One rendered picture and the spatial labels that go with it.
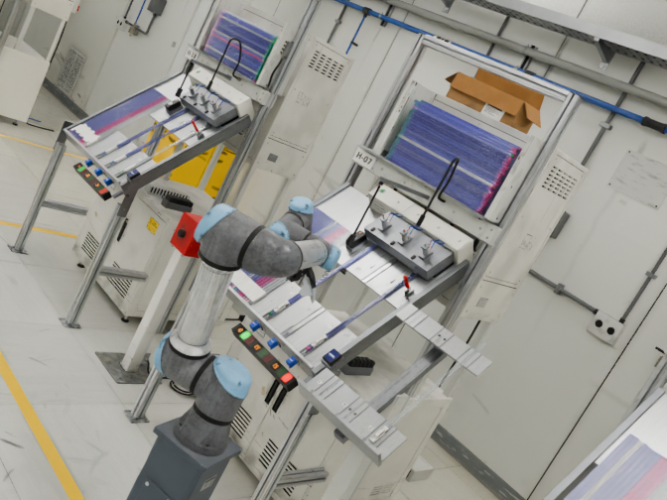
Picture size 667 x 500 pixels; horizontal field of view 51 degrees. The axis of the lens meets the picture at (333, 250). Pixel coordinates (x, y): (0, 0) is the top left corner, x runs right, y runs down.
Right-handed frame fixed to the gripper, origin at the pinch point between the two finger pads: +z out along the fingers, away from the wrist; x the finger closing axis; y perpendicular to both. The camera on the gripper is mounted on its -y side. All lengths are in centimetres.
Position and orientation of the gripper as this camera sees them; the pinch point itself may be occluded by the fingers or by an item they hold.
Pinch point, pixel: (301, 291)
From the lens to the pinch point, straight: 233.2
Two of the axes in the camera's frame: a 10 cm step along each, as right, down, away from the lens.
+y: -7.8, 2.9, -5.5
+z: -0.8, 8.3, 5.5
